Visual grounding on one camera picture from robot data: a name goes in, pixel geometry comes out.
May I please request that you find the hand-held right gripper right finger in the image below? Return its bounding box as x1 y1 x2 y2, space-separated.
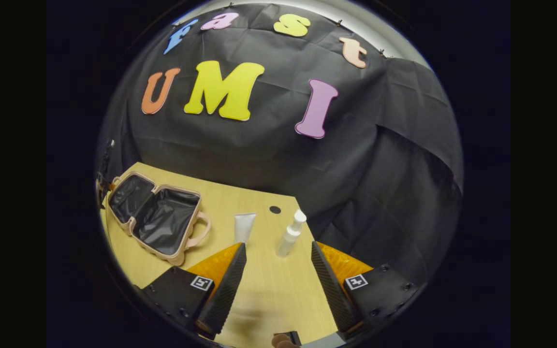
311 241 419 341

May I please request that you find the black backdrop cloth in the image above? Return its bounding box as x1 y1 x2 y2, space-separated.
96 2 464 287

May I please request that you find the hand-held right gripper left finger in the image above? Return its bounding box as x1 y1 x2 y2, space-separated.
142 243 248 340

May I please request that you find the pink suitcase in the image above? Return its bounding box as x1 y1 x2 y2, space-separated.
106 171 211 267

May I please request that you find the white squeeze tube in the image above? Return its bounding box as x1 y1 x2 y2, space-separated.
234 212 257 245

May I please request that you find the white pump bottle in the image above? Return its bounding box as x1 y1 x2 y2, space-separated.
276 209 308 259

